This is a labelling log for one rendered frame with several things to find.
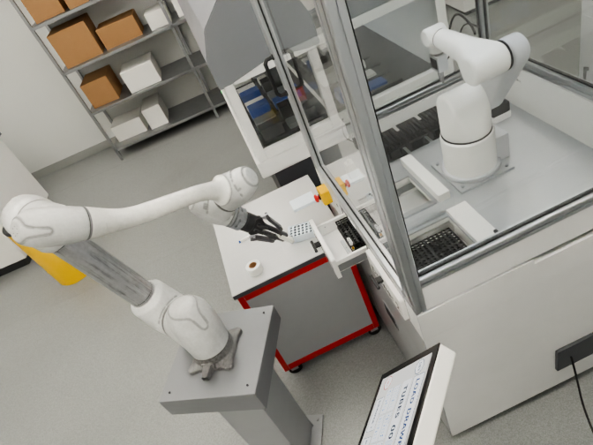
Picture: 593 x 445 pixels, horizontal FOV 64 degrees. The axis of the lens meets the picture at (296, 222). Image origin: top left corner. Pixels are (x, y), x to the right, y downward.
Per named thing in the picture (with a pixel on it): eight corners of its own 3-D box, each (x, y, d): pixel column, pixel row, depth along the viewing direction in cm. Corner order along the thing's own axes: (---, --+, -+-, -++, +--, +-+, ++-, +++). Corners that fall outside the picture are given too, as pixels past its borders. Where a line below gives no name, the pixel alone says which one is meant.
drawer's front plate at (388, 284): (405, 321, 165) (399, 302, 159) (371, 268, 188) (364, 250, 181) (409, 319, 165) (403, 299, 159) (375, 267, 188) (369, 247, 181)
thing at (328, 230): (340, 272, 190) (335, 262, 187) (319, 236, 210) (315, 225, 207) (430, 229, 191) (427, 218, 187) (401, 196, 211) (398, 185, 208)
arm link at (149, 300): (182, 346, 180) (151, 328, 195) (206, 308, 186) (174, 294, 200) (1, 232, 129) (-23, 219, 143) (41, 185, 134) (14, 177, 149)
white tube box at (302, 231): (290, 244, 224) (288, 238, 222) (290, 232, 230) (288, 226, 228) (316, 237, 222) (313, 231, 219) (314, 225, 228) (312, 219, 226)
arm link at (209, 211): (221, 233, 176) (239, 216, 167) (182, 218, 168) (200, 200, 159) (222, 209, 182) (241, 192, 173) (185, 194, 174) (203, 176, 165)
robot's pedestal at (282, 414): (258, 480, 226) (182, 403, 179) (268, 418, 248) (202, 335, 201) (319, 479, 217) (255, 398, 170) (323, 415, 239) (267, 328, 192)
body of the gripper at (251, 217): (238, 234, 177) (258, 242, 182) (250, 216, 174) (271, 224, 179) (235, 223, 183) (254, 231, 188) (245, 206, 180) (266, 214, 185)
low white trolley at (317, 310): (289, 382, 259) (231, 297, 212) (263, 305, 308) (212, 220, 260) (386, 335, 260) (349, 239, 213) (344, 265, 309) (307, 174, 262)
